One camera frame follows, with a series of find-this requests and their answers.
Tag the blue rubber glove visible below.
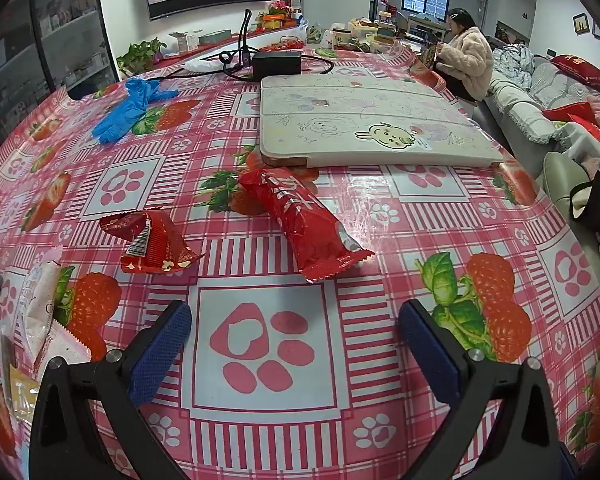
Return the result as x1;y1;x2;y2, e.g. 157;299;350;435
125;78;178;111
91;100;153;145

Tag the black power box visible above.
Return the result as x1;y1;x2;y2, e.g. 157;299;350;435
251;51;302;77

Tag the yellow snack packet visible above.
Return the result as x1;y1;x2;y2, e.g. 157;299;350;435
7;364;41;423

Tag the red basket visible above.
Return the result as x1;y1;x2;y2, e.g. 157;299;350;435
262;35;305;52

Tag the black power adapter with cables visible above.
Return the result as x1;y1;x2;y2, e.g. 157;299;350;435
180;49;336;82

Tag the grey sofa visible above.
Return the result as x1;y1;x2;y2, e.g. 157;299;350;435
482;55;600;161

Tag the white open box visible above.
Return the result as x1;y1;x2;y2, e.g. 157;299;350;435
169;31;201;52

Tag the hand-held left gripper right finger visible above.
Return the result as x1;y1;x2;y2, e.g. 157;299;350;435
398;299;578;480

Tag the white pink snack packet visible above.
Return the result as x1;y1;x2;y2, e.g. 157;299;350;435
32;322;93;371

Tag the green potted plant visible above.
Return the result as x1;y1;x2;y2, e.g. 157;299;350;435
116;38;168;78

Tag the long red snack packet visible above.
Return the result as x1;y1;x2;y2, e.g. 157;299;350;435
237;167;376;283

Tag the red cushion with gold print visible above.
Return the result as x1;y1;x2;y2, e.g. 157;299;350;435
550;54;600;88

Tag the black bag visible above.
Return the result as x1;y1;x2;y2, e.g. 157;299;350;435
569;172;600;236

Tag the pile of table clutter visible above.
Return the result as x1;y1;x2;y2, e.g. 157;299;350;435
330;10;406;53

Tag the blue white bedding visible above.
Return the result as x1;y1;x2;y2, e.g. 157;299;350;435
492;44;536;81

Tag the plain red cushion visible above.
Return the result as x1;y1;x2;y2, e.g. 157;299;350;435
542;101;600;166

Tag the beige chair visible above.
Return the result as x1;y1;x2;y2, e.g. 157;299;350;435
542;152;600;221

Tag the white plastic bag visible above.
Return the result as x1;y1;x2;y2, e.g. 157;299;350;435
182;57;231;73

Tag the strawberry print tablecloth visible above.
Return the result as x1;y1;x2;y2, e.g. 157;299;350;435
0;45;600;480

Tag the white translucent snack packet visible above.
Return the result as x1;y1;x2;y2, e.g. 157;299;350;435
11;245;65;358

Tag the glass display cabinet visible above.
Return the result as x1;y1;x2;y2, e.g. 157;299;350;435
0;0;118;146

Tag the white cartoon-print folding mat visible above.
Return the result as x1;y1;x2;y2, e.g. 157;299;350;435
259;75;505;168

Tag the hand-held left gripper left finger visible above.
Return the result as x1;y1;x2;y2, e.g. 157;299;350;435
28;300;193;480

